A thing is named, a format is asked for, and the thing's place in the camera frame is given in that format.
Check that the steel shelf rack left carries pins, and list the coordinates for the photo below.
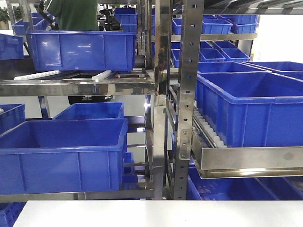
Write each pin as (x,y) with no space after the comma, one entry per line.
(153,84)

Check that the blue bin behind lower left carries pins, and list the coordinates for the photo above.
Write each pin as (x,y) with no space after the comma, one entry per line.
(84,111)

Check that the steel roller shelf right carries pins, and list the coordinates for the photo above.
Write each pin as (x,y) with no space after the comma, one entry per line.
(213,159)

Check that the large blue bin lower left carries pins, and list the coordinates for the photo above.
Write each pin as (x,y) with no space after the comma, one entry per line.
(63,156)

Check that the large blue bin right shelf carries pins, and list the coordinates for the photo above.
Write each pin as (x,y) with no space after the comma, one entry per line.
(253,109)

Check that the blue bin upper left shelf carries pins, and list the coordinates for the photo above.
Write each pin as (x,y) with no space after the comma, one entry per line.
(82,50)

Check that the person in green shirt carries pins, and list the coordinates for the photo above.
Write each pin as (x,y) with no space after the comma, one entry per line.
(74,15)

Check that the blue bin bottom right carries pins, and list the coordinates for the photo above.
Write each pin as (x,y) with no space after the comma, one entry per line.
(243,189)

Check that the blue bin far left edge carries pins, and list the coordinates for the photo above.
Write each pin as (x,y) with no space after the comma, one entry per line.
(11,47)

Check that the steel perforated upright post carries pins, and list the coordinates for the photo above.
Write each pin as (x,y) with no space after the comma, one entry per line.
(192,16)

